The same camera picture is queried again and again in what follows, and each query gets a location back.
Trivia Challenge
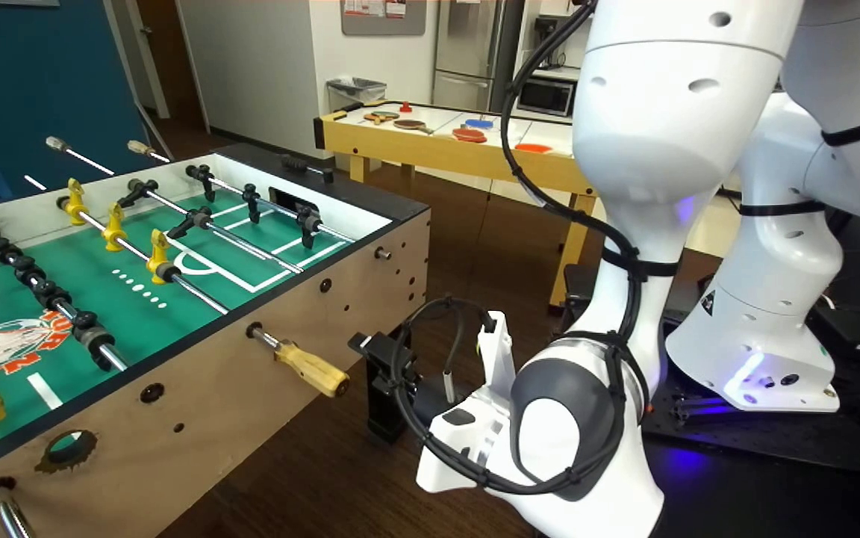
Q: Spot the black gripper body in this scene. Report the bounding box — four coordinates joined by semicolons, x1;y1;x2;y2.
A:
349;332;409;441

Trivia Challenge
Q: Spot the rod with yellow players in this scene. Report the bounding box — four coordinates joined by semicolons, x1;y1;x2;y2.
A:
58;178;349;397

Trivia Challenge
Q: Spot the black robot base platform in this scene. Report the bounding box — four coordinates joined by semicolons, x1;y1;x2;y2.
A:
561;211;860;488

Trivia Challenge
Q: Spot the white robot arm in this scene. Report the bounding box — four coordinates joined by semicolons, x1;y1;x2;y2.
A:
412;0;860;538

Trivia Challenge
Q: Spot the rod with black players far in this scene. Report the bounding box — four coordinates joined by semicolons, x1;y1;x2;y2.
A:
127;137;327;250

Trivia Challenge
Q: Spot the rod with black players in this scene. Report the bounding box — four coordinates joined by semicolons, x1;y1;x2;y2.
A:
0;232;127;370
127;137;327;250

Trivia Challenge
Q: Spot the rod with black players near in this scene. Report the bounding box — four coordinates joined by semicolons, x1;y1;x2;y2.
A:
0;232;127;370

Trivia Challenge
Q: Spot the yellow table tennis table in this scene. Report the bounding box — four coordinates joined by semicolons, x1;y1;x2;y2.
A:
310;98;603;310

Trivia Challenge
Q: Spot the foosball table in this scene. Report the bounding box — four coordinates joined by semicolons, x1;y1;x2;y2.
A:
0;153;431;538

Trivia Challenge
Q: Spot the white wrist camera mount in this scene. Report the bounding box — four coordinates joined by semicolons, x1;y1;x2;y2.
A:
479;310;516;397

